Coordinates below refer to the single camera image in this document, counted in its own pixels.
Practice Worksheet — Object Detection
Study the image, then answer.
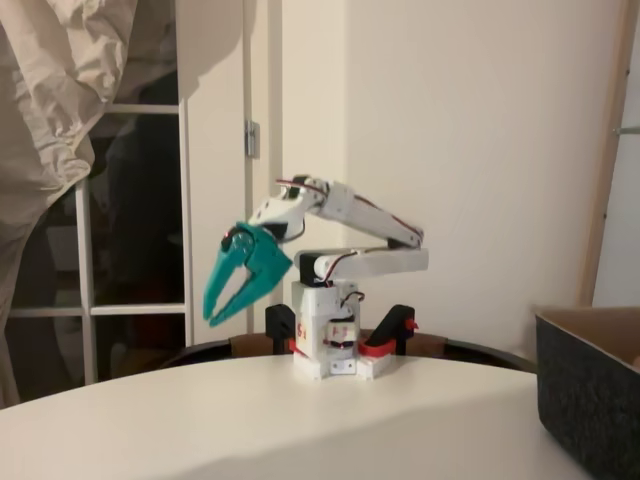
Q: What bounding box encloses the dark grey felt bin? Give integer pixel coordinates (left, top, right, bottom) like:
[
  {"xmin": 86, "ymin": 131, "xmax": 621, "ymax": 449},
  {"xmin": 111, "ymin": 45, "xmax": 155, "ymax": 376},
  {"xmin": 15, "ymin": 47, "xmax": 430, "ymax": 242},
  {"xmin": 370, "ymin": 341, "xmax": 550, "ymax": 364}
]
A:
[{"xmin": 535, "ymin": 307, "xmax": 640, "ymax": 480}]

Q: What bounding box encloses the black and red clamp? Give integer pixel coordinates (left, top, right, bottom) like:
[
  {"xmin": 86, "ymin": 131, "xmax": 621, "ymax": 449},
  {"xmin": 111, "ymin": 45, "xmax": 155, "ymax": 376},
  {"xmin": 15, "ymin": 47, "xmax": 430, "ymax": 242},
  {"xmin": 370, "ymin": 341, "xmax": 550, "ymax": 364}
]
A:
[
  {"xmin": 264, "ymin": 303, "xmax": 301, "ymax": 355},
  {"xmin": 358, "ymin": 303, "xmax": 420, "ymax": 359}
]

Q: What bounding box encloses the white glazed door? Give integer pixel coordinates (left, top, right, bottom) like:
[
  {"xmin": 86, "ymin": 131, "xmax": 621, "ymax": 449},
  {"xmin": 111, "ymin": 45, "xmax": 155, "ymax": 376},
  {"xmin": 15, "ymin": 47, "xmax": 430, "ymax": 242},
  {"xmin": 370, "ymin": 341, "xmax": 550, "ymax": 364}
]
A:
[{"xmin": 0, "ymin": 0, "xmax": 251, "ymax": 406}]

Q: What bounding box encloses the dark curved chair back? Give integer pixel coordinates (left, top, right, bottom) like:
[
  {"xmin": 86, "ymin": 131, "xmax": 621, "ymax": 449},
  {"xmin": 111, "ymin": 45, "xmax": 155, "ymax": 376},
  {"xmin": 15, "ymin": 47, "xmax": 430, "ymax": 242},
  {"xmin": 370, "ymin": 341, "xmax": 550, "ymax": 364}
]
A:
[{"xmin": 159, "ymin": 338, "xmax": 539, "ymax": 374}]

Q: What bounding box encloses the metal door hinge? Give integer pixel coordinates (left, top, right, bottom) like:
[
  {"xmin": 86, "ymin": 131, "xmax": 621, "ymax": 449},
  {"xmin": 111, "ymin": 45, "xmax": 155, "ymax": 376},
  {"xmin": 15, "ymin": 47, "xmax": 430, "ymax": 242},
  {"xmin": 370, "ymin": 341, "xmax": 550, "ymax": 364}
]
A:
[{"xmin": 243, "ymin": 119, "xmax": 261, "ymax": 159}]

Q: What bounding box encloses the beige crumpled curtain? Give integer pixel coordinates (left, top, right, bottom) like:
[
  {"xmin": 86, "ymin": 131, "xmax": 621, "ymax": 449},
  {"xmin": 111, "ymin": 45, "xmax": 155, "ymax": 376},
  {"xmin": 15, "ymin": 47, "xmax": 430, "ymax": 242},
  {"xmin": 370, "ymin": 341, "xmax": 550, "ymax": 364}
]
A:
[{"xmin": 0, "ymin": 0, "xmax": 179, "ymax": 409}]

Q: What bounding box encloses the wood framed frosted panel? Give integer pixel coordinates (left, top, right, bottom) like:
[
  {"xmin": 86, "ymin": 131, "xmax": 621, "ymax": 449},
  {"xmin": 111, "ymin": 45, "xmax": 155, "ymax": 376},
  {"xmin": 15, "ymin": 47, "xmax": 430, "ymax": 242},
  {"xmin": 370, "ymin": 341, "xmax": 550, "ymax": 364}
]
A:
[{"xmin": 577, "ymin": 0, "xmax": 640, "ymax": 309}]

